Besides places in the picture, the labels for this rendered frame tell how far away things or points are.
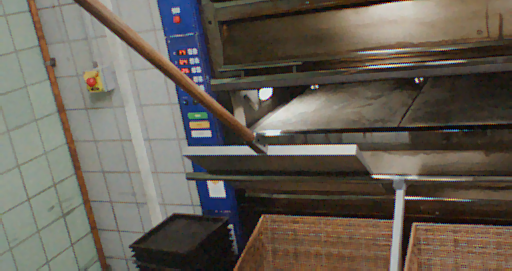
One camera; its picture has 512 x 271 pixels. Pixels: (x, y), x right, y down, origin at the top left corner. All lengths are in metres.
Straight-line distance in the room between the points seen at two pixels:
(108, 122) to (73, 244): 0.62
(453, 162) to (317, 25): 0.66
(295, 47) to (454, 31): 0.53
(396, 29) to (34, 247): 1.75
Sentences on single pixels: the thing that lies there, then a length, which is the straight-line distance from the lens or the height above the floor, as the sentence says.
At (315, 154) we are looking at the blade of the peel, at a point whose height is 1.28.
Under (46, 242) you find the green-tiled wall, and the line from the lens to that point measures 2.66.
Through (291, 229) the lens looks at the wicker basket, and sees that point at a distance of 2.20.
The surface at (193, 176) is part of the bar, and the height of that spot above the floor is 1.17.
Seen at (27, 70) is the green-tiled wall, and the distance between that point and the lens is 2.59.
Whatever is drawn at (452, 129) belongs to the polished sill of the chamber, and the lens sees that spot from 1.94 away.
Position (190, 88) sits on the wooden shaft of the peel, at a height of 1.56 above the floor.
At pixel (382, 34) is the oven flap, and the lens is 1.88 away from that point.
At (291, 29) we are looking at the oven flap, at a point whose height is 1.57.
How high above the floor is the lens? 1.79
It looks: 16 degrees down
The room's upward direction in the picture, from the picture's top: 10 degrees counter-clockwise
